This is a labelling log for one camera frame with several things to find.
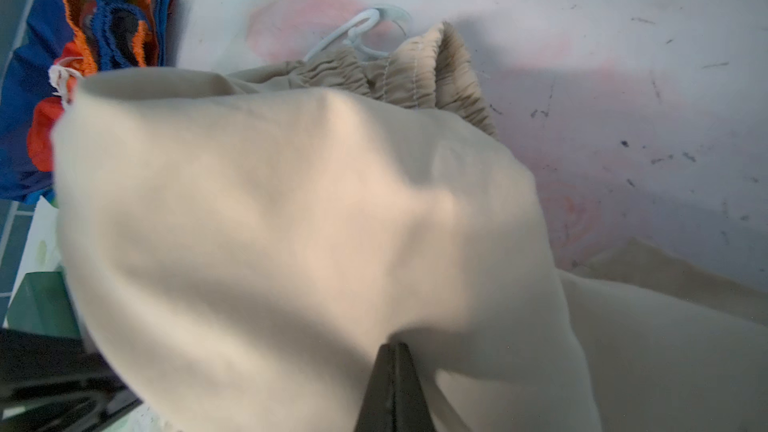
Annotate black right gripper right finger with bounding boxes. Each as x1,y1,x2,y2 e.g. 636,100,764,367
395,342,436,432

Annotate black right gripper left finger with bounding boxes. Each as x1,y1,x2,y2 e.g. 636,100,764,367
354,344,395,432

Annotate beige shorts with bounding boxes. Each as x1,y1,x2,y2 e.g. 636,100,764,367
52,23,767,431

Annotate rainbow striped shorts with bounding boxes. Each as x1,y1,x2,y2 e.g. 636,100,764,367
1,0,174,203

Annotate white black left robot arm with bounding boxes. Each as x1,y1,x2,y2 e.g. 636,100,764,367
1,328,142,432

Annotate dark green rectangular block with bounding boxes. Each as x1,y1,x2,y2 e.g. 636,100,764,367
6,271,81,339

